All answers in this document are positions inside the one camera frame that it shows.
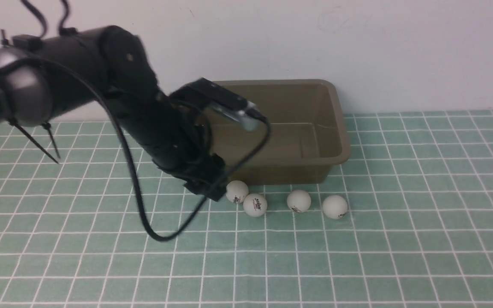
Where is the brown plastic storage bin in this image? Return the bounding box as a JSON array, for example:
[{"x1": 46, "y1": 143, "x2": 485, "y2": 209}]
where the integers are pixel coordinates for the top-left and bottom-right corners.
[{"x1": 217, "y1": 79, "x2": 351, "y2": 186}]

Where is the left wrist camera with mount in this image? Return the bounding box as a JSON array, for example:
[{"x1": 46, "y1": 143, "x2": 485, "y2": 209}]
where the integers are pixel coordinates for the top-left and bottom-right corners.
[{"x1": 169, "y1": 78, "x2": 267, "y2": 131}]

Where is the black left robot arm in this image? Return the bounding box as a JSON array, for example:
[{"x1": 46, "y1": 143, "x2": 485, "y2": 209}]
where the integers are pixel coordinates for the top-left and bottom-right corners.
[{"x1": 0, "y1": 26, "x2": 227, "y2": 201}]

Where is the black left camera cable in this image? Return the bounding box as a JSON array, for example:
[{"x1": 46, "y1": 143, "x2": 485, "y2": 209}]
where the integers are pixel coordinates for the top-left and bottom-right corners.
[{"x1": 28, "y1": 58, "x2": 271, "y2": 242}]

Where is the white ping-pong ball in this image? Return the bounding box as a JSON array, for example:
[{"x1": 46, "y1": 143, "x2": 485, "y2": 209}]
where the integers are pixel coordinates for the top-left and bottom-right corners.
[
  {"x1": 286, "y1": 190, "x2": 312, "y2": 213},
  {"x1": 321, "y1": 195, "x2": 349, "y2": 220},
  {"x1": 226, "y1": 180, "x2": 249, "y2": 204},
  {"x1": 243, "y1": 193, "x2": 268, "y2": 218}
]

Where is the green checkered tablecloth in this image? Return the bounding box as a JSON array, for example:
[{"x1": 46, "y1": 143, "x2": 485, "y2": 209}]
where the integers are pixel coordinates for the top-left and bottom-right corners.
[{"x1": 0, "y1": 110, "x2": 493, "y2": 308}]

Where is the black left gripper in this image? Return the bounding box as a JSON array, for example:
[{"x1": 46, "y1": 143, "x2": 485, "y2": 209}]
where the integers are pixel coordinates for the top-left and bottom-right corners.
[{"x1": 143, "y1": 96, "x2": 225, "y2": 200}]

